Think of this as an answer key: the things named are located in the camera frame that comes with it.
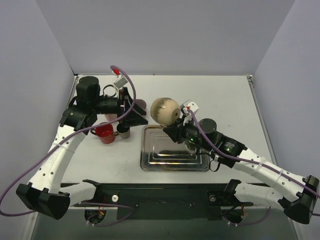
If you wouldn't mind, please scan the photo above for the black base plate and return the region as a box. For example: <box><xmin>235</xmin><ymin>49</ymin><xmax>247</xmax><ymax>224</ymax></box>
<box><xmin>43</xmin><ymin>182</ymin><xmax>255</xmax><ymax>222</ymax></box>

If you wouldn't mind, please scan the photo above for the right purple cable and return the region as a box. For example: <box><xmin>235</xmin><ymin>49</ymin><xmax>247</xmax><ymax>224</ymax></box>
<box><xmin>186</xmin><ymin>107</ymin><xmax>320</xmax><ymax>227</ymax></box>

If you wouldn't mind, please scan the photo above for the purple cable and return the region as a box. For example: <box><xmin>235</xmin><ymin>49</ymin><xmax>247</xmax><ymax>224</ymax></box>
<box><xmin>186</xmin><ymin>107</ymin><xmax>320</xmax><ymax>227</ymax></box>
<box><xmin>0</xmin><ymin>64</ymin><xmax>137</xmax><ymax>227</ymax></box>

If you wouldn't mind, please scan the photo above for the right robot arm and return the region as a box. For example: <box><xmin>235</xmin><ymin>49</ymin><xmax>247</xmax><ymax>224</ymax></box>
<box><xmin>161</xmin><ymin>118</ymin><xmax>320</xmax><ymax>225</ymax></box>

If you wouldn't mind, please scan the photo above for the red ceramic mug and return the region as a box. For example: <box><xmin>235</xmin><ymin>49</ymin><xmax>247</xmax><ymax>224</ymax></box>
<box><xmin>90</xmin><ymin>124</ymin><xmax>117</xmax><ymax>144</ymax></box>

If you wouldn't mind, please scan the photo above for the small dark brown cup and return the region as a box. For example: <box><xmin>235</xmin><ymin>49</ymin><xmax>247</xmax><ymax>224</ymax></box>
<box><xmin>116</xmin><ymin>124</ymin><xmax>131</xmax><ymax>139</ymax></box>

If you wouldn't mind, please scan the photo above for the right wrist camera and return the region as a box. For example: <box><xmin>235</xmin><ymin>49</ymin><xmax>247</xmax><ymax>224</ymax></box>
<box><xmin>180</xmin><ymin>99</ymin><xmax>199</xmax><ymax>126</ymax></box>

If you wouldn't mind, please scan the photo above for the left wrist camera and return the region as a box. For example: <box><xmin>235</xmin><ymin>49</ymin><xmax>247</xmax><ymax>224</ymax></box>
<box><xmin>112</xmin><ymin>74</ymin><xmax>128</xmax><ymax>95</ymax></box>

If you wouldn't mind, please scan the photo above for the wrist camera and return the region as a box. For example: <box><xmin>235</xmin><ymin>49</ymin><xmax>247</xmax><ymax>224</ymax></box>
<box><xmin>112</xmin><ymin>74</ymin><xmax>128</xmax><ymax>95</ymax></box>
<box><xmin>180</xmin><ymin>99</ymin><xmax>199</xmax><ymax>126</ymax></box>

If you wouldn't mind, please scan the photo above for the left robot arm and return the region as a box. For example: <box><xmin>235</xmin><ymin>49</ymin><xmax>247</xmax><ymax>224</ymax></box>
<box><xmin>16</xmin><ymin>74</ymin><xmax>148</xmax><ymax>220</ymax></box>

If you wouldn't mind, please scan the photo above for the pink faceted ceramic mug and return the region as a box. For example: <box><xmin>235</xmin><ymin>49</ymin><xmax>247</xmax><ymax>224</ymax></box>
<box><xmin>104</xmin><ymin>114</ymin><xmax>118</xmax><ymax>122</ymax></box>

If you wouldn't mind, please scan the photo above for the stainless steel tray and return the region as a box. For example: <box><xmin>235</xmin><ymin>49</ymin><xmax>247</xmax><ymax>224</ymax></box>
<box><xmin>140</xmin><ymin>125</ymin><xmax>210</xmax><ymax>172</ymax></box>

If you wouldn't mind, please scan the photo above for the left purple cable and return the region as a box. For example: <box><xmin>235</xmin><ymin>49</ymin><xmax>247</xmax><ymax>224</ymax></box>
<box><xmin>0</xmin><ymin>64</ymin><xmax>137</xmax><ymax>227</ymax></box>

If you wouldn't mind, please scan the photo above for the lilac ceramic mug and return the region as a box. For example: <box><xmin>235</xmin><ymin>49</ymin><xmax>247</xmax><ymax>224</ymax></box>
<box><xmin>135</xmin><ymin>98</ymin><xmax>147</xmax><ymax>111</ymax></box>

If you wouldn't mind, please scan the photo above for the cream ceramic mug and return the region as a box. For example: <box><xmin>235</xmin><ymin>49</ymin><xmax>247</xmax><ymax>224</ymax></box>
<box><xmin>150</xmin><ymin>97</ymin><xmax>181</xmax><ymax>127</ymax></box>

